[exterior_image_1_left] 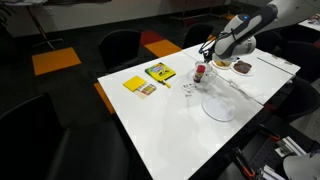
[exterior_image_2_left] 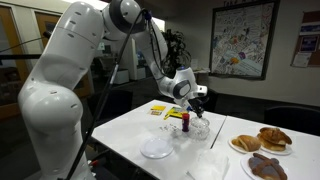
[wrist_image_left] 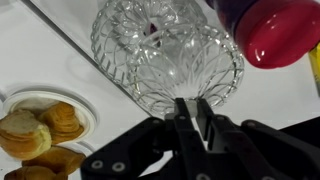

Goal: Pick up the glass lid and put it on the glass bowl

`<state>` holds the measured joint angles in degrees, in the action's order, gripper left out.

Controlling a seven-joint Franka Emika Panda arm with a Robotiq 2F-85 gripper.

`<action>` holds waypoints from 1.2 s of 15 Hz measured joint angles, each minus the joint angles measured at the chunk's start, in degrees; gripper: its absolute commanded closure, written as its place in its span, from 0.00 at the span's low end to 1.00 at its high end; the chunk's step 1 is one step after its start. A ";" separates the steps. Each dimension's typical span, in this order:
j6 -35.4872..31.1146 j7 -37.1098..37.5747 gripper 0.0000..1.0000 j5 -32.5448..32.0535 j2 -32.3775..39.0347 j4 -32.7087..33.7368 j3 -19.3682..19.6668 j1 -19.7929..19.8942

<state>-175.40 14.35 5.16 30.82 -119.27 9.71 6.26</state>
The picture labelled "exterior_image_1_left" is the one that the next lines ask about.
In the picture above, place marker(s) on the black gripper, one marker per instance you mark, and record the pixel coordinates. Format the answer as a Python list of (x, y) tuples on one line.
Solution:
[(210, 54)]

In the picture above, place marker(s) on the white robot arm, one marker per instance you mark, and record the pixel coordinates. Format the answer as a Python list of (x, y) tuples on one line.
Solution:
[(243, 30)]

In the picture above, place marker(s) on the bowl of fried pastries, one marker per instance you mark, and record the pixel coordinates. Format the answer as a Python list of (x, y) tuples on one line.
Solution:
[(220, 67)]

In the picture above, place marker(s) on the cut glass bowl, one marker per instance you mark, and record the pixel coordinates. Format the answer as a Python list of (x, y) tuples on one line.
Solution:
[(211, 78)]

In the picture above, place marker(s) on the golden croissant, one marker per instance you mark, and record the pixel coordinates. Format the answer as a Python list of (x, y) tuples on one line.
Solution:
[(221, 63)]

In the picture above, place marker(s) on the red cylindrical can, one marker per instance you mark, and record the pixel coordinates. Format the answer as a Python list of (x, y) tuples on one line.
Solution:
[(199, 74)]

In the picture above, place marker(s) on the small clear scattered pieces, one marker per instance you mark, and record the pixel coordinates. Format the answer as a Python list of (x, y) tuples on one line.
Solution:
[(188, 89)]

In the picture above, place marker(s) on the dark chocolate bread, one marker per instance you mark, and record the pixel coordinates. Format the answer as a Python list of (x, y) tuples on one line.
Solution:
[(242, 66)]

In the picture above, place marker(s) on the white paper plate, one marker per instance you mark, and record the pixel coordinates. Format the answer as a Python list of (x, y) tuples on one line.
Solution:
[(251, 71)]

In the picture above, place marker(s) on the yellow marker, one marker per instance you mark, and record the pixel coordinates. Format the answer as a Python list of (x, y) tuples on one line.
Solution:
[(166, 84)]

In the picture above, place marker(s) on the yellow green crayon box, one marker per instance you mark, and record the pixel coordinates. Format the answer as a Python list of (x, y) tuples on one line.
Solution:
[(160, 71)]

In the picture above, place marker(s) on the white paper napkin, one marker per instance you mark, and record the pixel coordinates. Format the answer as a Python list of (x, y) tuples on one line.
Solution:
[(248, 89)]

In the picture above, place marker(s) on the colourful striped card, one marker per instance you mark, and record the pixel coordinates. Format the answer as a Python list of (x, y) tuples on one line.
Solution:
[(146, 90)]

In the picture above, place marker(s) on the yellow sticky note pad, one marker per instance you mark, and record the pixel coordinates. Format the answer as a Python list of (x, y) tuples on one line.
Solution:
[(134, 83)]

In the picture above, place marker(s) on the orange black clamp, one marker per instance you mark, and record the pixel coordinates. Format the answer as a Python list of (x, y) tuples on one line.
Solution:
[(245, 165)]

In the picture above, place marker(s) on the metal floor stand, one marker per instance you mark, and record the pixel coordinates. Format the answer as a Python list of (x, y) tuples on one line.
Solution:
[(41, 30)]

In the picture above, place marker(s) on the aluminium extrusion rail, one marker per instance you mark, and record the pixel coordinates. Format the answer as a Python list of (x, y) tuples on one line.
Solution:
[(293, 146)]

